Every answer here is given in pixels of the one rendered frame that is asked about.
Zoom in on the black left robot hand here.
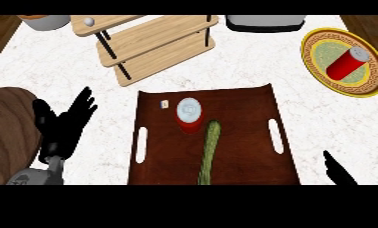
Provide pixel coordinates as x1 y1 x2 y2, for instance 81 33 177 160
31 86 99 165

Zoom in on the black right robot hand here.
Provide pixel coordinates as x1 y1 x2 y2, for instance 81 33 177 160
322 150 359 186

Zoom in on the long green squash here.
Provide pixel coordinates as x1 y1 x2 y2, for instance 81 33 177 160
196 119 223 186

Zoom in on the dark brown wooden tray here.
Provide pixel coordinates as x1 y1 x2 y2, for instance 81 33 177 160
127 83 301 186

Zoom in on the pale wooden tiered shelf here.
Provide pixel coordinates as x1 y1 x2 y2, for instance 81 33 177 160
69 15 220 88

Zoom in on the brown wooden round object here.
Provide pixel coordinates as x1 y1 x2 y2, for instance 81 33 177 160
0 86 44 186

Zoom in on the red can with white lid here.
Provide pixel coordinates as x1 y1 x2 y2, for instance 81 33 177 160
174 97 205 135

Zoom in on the red can with grey lid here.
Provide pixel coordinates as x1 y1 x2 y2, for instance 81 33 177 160
325 46 370 81

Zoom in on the yellow patterned plate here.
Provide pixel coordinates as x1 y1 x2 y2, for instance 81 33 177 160
300 27 378 99

